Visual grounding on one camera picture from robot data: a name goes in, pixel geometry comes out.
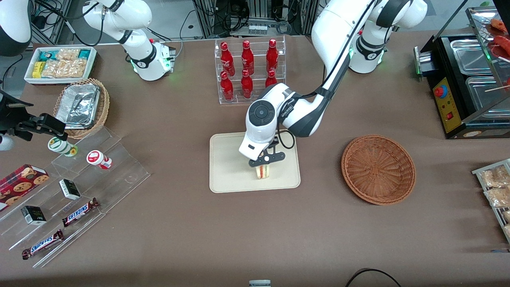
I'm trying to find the beige plastic serving tray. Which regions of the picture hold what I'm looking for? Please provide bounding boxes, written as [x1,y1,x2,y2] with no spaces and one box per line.
[209,129,301,194]

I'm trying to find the light wicker basket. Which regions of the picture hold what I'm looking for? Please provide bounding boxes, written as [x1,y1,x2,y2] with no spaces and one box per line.
[53,78,110,140]

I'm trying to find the brown round wicker basket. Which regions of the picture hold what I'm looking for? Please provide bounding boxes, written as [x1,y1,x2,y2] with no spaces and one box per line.
[341,134,416,206]

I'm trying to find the red tartan cookie box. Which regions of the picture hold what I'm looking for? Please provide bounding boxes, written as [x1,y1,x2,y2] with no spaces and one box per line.
[0,164,50,212]

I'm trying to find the clear acrylic bottle rack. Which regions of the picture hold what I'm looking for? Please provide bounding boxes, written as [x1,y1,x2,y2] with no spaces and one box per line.
[214,35,287,105]

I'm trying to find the green white yoghurt bottle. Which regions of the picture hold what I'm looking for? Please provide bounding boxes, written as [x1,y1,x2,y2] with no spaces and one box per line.
[47,136,79,157]

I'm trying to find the white rectangular snack bin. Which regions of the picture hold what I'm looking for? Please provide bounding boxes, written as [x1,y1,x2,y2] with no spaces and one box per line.
[24,46,98,85]

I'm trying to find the small black carton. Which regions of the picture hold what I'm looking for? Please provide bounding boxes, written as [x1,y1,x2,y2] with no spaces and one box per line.
[59,179,82,201]
[20,205,47,226]

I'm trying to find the stacked aluminium foil trays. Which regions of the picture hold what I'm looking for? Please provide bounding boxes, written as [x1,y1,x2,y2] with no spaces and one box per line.
[55,83,100,129]

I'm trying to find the red white yoghurt bottle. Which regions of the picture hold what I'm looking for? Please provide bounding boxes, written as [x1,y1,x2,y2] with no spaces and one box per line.
[86,149,113,170]

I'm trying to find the large clear rice cracker bag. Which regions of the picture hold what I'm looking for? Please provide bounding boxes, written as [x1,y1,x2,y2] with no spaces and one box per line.
[41,59,87,79]

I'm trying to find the brown snickers bar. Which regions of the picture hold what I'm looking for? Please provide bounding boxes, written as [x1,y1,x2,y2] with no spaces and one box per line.
[61,198,100,228]
[22,229,65,260]

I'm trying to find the small clear rice cracker bag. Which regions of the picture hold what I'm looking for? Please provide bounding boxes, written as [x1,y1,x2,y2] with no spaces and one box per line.
[55,48,80,61]

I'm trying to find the clear acrylic step display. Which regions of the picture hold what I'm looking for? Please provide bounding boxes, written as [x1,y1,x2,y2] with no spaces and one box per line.
[0,126,151,269]

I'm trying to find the black hot food warmer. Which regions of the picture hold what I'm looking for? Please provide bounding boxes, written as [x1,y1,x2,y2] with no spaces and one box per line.
[414,0,510,140]

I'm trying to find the steel warmer pan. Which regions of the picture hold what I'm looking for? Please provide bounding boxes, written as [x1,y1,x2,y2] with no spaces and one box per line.
[450,39,493,76]
[465,75,510,113]

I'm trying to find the clear fried snack bag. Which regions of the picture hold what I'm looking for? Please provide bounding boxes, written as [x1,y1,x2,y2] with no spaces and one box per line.
[484,186,510,208]
[479,165,510,188]

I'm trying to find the dark grey left wrist camera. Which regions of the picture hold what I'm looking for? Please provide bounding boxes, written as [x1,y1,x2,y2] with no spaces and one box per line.
[249,137,286,167]

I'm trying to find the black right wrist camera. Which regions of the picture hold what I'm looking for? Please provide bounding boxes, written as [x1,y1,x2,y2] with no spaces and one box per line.
[15,113,67,141]

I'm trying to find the black floor cable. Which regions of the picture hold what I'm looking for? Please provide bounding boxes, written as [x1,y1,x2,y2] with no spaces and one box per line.
[345,268,402,287]

